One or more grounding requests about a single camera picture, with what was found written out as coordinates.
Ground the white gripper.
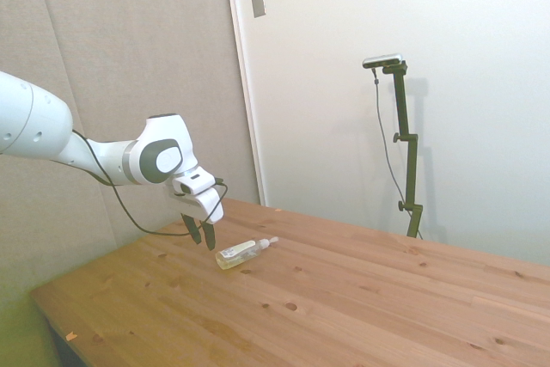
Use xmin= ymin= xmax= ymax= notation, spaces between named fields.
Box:
xmin=168 ymin=186 xmax=225 ymax=252

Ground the clear hand sanitizer bottle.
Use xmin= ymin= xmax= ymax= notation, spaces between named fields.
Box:
xmin=215 ymin=236 xmax=279 ymax=271

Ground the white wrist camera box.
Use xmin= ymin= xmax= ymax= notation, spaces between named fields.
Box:
xmin=171 ymin=165 xmax=216 ymax=197

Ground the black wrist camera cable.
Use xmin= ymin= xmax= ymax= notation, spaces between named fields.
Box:
xmin=70 ymin=128 xmax=229 ymax=237

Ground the dark camera stand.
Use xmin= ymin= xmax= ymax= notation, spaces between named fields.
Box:
xmin=381 ymin=59 xmax=425 ymax=239

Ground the silver exterior camera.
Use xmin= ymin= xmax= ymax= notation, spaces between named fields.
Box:
xmin=362 ymin=53 xmax=405 ymax=70

